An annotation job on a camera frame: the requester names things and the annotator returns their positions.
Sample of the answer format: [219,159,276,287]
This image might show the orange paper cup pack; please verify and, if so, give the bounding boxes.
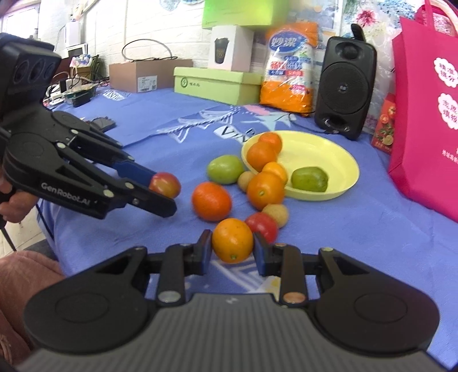
[259,21,324,117]

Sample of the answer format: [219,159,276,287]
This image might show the floral wall cloth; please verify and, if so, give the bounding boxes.
[340,0,426,40]

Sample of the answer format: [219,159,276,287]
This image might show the cardboard box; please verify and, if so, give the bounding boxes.
[108,59,194,94]

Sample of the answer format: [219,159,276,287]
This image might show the orange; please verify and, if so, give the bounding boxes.
[246,142,279,173]
[212,218,254,264]
[258,132,283,153]
[246,172,286,211]
[191,182,232,222]

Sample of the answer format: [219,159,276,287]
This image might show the flat green box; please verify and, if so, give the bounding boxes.
[173,67,263,105]

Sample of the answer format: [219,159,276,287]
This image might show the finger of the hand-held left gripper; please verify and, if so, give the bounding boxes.
[35,132,178,220]
[53,111,158,187]

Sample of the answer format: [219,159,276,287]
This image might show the pink tote bag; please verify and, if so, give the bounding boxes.
[388,0,458,213]

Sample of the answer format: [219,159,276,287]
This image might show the person's left hand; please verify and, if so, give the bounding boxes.
[0,172,38,224]

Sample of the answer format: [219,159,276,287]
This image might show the red box with citrus print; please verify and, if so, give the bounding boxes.
[370,92,397,155]

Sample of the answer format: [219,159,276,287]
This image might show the yellow plate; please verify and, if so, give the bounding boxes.
[241,135,360,201]

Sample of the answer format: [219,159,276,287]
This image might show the blue tablecloth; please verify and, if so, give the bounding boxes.
[37,88,458,369]

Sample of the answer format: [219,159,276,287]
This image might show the person's pink pants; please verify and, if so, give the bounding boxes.
[0,250,67,367]

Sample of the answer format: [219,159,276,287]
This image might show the white microwave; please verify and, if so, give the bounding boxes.
[66,42,89,58]

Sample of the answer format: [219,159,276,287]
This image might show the red tomato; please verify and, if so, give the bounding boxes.
[244,212,279,244]

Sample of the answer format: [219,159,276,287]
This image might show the small brown kiwi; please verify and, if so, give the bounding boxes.
[238,171,255,193]

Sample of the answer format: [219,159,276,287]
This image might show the red apple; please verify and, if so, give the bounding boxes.
[148,172,181,199]

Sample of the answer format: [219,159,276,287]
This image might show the white box with cup print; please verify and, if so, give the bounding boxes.
[208,25,255,72]

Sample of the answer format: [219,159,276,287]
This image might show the yellowish kiwi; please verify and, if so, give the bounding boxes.
[262,203,290,228]

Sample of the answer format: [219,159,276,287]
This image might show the black speaker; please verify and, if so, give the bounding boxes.
[314,24,378,141]

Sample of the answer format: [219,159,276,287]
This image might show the small yellow-orange citrus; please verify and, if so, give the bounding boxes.
[262,162,289,185]

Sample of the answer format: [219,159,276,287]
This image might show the green lime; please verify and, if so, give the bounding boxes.
[291,167,329,193]

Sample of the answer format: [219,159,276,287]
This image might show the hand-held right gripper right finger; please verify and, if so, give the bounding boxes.
[252,232,374,306]

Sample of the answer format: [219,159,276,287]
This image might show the bright green box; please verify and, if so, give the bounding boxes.
[201,0,290,30]

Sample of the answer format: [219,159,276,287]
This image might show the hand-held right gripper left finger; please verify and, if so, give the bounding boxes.
[89,229,214,306]

